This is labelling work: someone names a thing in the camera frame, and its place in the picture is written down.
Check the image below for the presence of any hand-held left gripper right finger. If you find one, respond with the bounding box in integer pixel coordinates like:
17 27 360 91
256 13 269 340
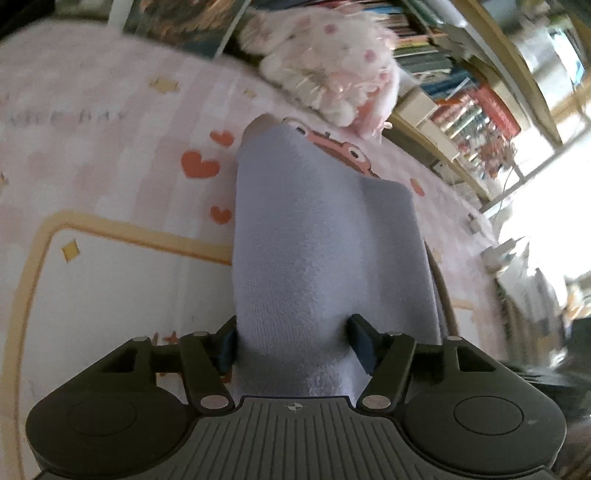
346 314 504 412

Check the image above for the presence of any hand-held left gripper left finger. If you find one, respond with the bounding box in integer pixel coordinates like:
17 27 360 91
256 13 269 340
95 316 239 412

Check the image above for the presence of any light blue sweater orange outline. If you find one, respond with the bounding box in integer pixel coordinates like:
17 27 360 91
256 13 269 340
231 115 448 400

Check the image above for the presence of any dark object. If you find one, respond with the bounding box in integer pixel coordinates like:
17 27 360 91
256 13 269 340
505 318 591 418

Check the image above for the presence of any pink printed blanket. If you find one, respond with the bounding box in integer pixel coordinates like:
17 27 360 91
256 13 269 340
0 18 513 480

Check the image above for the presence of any row of books on shelf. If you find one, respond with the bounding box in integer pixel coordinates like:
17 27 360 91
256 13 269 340
360 0 566 206

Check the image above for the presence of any white pink plush toy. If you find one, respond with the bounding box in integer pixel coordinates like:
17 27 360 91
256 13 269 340
240 7 403 140

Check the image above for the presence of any large dark picture book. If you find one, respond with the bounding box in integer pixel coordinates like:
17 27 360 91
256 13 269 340
122 0 254 60

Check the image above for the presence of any white post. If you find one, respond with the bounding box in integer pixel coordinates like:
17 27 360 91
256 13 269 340
107 0 131 32

